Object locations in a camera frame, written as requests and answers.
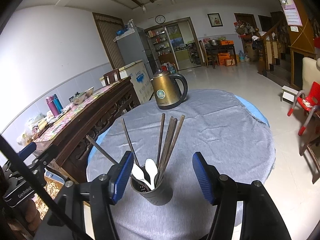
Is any dark wooden chopstick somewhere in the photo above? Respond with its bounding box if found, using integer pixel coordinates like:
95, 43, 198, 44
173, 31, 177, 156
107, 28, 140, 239
121, 118, 140, 167

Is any left hand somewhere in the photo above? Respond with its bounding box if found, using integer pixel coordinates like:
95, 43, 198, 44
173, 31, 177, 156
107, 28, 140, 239
15, 199, 42, 239

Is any white plastic spoon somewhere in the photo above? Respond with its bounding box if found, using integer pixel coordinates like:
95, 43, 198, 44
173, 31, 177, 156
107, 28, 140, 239
145, 158, 158, 190
132, 163, 152, 190

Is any carved wooden sideboard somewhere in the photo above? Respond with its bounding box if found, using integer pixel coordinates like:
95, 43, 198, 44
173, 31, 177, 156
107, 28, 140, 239
35, 77, 140, 183

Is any dark utensil holder cup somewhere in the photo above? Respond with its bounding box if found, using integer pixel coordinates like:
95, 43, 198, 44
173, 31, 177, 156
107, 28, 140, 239
130, 178, 173, 206

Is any grey table cloth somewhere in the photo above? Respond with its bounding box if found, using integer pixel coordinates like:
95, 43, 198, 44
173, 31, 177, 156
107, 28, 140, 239
98, 89, 276, 239

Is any pink thermos bottle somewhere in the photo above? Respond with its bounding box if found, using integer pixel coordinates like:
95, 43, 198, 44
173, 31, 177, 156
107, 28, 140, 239
46, 96, 60, 116

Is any blue thermos bottle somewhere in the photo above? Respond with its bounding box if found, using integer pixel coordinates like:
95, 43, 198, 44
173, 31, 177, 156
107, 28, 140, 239
53, 94, 63, 113

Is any wooden chair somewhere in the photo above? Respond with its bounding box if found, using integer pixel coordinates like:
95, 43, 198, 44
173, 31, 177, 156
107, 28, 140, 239
103, 68, 121, 86

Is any brass electric kettle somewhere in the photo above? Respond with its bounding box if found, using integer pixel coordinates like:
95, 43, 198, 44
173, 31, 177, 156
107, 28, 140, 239
151, 69, 188, 110

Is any white chest freezer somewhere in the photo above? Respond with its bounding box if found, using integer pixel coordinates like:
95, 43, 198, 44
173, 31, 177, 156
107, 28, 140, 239
99, 59, 155, 105

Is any red child chair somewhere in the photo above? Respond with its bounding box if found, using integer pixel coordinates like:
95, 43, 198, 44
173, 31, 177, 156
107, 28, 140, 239
287, 82, 320, 136

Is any small white step stool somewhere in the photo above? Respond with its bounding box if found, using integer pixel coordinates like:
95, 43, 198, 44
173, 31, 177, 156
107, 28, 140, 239
281, 86, 298, 103

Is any grey refrigerator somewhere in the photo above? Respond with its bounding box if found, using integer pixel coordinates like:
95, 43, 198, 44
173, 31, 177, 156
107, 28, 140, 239
114, 26, 161, 79

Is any dark dining table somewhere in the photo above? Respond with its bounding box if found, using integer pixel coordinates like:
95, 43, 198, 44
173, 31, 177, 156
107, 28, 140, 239
204, 40, 238, 68

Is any black strap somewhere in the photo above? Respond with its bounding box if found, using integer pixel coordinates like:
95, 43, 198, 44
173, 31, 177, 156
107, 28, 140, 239
0, 134, 93, 240

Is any round wall clock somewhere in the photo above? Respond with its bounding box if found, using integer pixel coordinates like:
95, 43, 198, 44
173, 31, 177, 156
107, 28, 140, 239
155, 15, 165, 24

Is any wall calendar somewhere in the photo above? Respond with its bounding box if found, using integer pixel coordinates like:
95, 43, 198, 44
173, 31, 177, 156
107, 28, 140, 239
279, 0, 303, 27

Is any framed wall picture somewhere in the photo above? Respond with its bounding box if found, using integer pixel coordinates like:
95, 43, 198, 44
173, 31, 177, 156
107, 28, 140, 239
207, 13, 223, 28

